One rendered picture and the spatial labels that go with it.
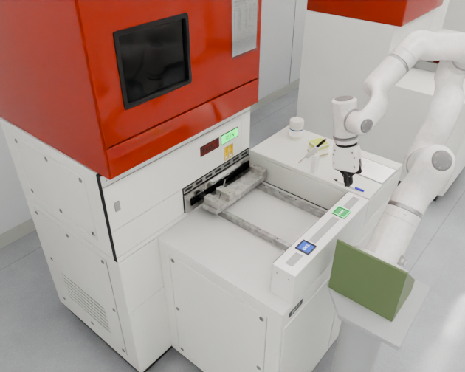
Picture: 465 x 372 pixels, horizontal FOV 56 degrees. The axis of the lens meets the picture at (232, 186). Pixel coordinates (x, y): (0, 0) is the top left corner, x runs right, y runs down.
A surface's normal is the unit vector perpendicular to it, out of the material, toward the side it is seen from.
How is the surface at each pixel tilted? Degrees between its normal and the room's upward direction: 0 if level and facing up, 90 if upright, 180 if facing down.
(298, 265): 0
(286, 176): 90
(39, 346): 0
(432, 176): 84
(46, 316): 0
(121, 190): 90
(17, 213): 90
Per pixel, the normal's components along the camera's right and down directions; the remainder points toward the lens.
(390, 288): -0.64, 0.44
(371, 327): 0.00, -0.82
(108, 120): 0.77, 0.37
